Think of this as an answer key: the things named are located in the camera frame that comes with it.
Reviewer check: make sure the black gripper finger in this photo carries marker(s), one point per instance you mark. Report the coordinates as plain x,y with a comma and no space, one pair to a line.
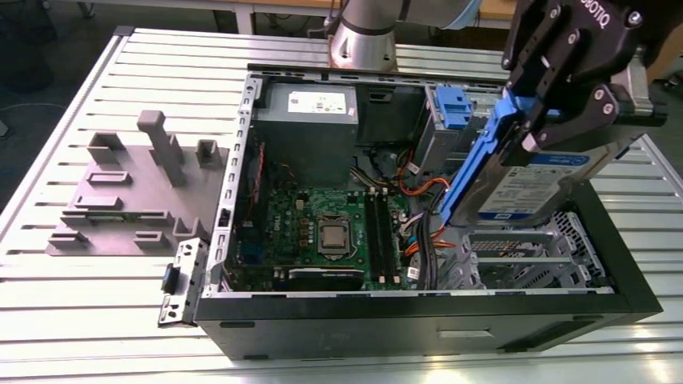
521,60
588,116

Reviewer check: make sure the hard disk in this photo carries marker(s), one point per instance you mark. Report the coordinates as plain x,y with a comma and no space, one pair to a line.
524,188

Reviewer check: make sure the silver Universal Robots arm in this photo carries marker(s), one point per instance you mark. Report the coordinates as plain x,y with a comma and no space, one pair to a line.
363,52

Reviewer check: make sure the metal disk bay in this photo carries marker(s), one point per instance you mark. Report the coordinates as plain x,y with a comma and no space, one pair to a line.
513,260

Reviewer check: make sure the wooden cabinet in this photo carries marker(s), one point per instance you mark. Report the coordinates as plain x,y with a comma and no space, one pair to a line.
665,60

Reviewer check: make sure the black chair caster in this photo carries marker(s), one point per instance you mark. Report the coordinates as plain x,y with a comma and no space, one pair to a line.
670,82

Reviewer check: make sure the blue drive latch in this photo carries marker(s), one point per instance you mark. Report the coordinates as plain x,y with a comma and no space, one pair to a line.
452,108

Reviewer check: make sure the metal optical drive cage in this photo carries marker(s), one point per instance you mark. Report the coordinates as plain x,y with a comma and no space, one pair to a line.
444,148

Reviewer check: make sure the grey power supply unit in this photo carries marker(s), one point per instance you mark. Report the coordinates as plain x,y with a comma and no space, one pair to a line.
310,148

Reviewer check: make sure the black RAM slot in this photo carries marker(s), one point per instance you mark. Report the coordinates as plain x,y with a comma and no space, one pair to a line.
389,236
375,236

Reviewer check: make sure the green motherboard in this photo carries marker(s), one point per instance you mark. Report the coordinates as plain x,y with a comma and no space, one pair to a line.
331,200

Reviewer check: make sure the CPU socket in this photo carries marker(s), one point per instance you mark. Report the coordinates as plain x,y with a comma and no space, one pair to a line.
337,219

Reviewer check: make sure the silver CPU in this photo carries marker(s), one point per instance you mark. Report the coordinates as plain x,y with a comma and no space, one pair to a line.
337,236

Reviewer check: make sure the black graphics card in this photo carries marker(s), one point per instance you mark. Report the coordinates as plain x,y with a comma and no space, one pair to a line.
326,278

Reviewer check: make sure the black open PC case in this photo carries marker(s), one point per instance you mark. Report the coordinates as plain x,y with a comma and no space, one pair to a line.
374,332

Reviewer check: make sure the grey parts rack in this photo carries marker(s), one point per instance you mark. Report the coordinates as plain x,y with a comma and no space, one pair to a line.
145,192

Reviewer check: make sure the green RAM stick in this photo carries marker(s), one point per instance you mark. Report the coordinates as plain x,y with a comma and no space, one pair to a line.
115,217

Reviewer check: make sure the silver camera bracket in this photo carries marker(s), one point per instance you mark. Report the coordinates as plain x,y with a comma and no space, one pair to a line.
636,96

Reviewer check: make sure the wooden desk white frame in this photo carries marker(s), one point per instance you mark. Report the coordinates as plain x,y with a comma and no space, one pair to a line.
494,17

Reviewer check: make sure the metal card retainer bracket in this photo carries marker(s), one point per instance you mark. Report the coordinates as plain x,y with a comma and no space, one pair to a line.
187,280

